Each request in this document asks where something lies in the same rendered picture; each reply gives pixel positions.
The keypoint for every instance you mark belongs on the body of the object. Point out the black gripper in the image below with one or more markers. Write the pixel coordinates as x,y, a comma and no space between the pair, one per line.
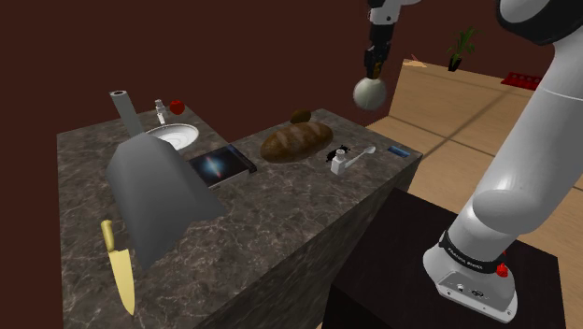
378,41

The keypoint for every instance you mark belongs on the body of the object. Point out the pale grey-green ball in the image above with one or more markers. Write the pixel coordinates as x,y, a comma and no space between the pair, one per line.
369,94

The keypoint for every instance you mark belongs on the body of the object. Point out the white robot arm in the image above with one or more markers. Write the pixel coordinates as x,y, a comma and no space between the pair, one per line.
519,150

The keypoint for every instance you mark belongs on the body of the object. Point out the green plant in black pot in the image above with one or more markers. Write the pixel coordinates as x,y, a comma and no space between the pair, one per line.
461,45

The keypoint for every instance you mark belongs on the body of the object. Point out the brown kiwi fruit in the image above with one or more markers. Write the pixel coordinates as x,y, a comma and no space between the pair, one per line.
300,116

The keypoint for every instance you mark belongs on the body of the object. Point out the small blue flat bar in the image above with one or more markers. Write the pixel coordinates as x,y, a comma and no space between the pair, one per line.
399,151

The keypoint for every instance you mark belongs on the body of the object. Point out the white spoon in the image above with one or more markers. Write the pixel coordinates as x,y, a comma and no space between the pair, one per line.
362,154

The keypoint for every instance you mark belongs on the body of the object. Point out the small black jagged object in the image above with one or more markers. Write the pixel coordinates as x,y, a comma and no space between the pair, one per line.
338,150

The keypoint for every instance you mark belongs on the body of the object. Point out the brown bread loaf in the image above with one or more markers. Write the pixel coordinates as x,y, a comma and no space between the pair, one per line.
296,141

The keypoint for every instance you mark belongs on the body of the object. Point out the small white shaker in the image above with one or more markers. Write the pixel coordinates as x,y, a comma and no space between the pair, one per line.
338,165

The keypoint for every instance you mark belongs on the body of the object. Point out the red tray with holes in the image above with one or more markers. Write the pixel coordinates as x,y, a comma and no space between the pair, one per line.
522,80

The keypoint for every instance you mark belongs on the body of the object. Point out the book with galaxy cover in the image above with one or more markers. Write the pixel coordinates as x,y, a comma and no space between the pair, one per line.
218,165

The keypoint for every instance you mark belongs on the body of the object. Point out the red apple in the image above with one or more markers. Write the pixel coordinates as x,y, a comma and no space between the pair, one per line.
177,107

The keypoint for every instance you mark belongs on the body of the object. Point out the dark robot stand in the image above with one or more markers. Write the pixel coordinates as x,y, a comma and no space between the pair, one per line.
391,264

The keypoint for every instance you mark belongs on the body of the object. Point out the grey range hood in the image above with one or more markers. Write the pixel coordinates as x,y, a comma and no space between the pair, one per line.
157,191

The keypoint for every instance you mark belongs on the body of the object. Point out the yellow kitchen knife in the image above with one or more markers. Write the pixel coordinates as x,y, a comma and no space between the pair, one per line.
122,273

